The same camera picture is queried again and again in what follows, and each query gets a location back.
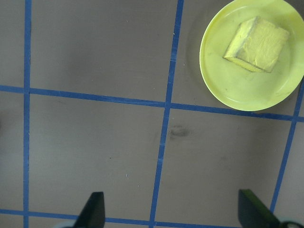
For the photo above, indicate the yellow plate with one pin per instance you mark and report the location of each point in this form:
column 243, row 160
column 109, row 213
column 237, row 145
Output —
column 237, row 83

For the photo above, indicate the yellow foam block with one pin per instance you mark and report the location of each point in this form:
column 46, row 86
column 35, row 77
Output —
column 259, row 45

